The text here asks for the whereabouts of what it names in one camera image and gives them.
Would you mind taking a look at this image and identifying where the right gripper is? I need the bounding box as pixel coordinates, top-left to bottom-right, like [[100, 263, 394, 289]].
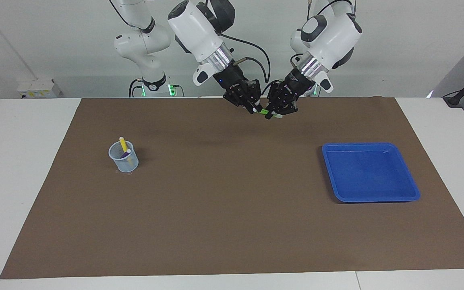
[[213, 64, 263, 115]]

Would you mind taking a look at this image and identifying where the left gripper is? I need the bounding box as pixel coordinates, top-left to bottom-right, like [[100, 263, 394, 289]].
[[265, 68, 316, 120]]

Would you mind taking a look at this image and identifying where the green pen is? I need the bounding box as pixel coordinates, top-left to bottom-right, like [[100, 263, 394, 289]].
[[252, 106, 283, 120]]

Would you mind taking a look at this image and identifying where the blue plastic tray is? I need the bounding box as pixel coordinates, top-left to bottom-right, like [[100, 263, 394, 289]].
[[321, 142, 421, 203]]

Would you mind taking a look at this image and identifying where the clear mesh pen cup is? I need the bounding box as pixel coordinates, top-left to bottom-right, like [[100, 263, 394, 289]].
[[108, 141, 139, 173]]

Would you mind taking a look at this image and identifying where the white socket box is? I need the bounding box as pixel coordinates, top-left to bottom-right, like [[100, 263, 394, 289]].
[[16, 78, 64, 99]]

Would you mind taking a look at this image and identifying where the black cable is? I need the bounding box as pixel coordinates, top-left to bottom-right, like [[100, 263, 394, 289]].
[[128, 78, 142, 98], [216, 33, 272, 97], [260, 79, 287, 98]]

